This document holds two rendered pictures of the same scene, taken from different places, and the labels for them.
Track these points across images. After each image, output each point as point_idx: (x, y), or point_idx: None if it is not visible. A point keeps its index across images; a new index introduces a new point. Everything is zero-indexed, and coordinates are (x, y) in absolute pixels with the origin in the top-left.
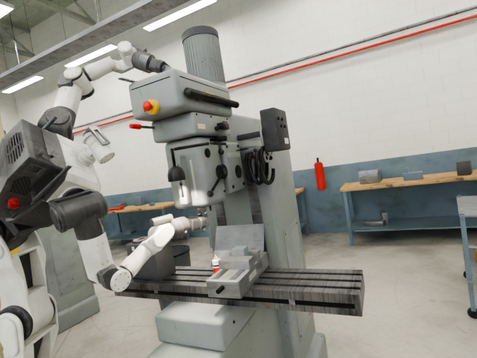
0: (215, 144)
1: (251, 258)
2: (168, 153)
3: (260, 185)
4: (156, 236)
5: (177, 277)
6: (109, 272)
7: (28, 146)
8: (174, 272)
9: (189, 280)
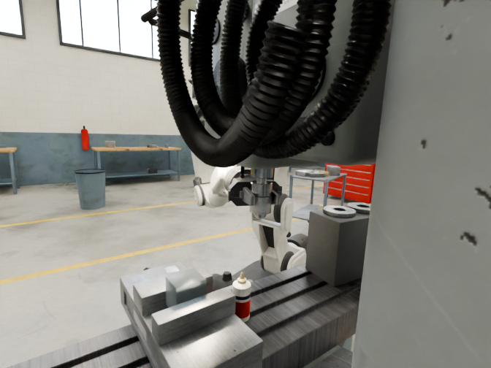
0: (152, 17)
1: (137, 293)
2: None
3: (260, 157)
4: (212, 173)
5: (303, 282)
6: (194, 182)
7: None
8: (329, 283)
9: (273, 289)
